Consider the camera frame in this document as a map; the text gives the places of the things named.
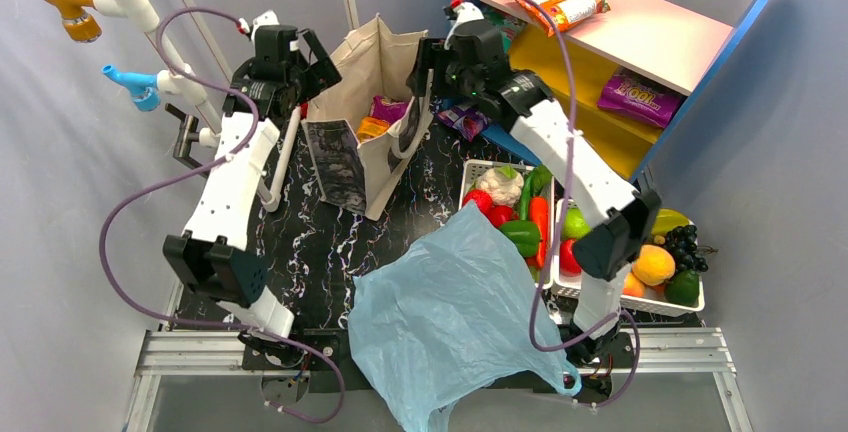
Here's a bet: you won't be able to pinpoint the red apple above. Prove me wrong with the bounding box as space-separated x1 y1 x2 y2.
559 238 582 277

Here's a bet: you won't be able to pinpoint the light blue plastic bag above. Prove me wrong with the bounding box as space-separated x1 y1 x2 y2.
347 205 582 431

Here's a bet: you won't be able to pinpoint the purple bag lower shelf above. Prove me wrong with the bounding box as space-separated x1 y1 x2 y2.
597 67 686 129

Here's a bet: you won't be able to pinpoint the green Fox's candy bag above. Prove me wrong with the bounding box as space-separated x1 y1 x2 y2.
483 7 526 52

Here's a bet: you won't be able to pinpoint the dark green avocado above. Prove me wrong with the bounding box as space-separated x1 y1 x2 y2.
664 270 700 307

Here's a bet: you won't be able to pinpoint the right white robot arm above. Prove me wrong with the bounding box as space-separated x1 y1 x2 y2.
407 1 661 362

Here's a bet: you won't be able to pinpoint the green bell pepper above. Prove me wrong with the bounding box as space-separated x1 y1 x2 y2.
498 220 542 258

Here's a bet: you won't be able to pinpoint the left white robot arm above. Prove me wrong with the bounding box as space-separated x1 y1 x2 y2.
163 11 341 340

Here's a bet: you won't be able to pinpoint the yellow orange fruit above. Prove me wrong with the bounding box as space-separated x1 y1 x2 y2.
632 244 676 286

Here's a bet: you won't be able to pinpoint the yellow starfruit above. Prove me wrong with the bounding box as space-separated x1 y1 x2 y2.
651 208 690 236

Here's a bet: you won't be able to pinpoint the beige canvas tote bag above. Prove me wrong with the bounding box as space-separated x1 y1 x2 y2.
302 16 433 221

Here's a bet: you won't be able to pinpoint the black grapes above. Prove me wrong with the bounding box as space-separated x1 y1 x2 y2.
662 224 717 273

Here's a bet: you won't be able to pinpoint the blue pipe hook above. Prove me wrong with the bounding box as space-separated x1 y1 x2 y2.
101 64 160 112

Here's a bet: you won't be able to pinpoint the small purple snack packet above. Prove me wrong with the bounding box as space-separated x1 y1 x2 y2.
436 104 491 142

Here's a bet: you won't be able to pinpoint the purple grape candy bag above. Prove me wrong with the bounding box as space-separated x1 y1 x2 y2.
369 96 409 125

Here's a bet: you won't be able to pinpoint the orange pipe hook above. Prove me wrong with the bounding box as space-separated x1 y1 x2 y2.
43 0 102 43

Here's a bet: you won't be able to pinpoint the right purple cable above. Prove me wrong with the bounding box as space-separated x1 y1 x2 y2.
450 0 642 410

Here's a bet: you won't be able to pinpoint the orange peach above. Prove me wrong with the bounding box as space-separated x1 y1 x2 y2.
622 273 647 298

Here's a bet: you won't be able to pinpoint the colourful wooden shelf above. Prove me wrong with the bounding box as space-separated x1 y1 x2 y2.
480 0 769 181

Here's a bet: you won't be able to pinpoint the white fruit basket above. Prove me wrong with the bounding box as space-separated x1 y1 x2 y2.
551 200 707 319

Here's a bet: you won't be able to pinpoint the orange white snack bag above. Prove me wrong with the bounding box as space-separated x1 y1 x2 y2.
515 0 610 36

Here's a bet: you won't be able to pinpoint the orange carrot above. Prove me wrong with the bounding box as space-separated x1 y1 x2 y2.
528 196 549 269

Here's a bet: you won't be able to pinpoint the white cauliflower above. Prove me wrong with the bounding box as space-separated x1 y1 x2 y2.
474 165 524 207

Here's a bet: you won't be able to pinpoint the white vegetable basket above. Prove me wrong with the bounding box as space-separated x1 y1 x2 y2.
460 159 555 280

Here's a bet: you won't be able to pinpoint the white pipe rack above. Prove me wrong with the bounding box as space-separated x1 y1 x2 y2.
89 0 362 213

